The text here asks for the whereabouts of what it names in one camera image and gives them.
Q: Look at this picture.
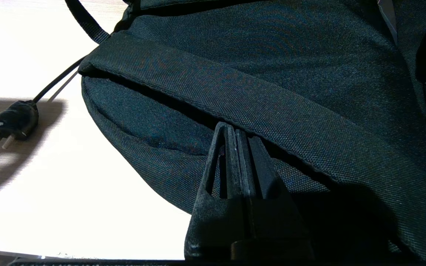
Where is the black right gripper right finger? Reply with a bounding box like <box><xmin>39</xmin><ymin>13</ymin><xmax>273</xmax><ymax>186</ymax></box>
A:
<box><xmin>231</xmin><ymin>129</ymin><xmax>314</xmax><ymax>259</ymax></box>

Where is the black fabric backpack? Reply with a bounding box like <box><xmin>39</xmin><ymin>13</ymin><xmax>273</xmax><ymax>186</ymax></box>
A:
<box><xmin>64</xmin><ymin>0</ymin><xmax>426</xmax><ymax>261</ymax></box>

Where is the black lamp power cable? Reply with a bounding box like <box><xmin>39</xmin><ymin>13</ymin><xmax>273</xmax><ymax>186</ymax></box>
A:
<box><xmin>0</xmin><ymin>57</ymin><xmax>86</xmax><ymax>149</ymax></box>

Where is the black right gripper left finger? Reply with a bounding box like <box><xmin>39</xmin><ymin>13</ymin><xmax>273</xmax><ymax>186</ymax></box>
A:
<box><xmin>185</xmin><ymin>122</ymin><xmax>250</xmax><ymax>259</ymax></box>

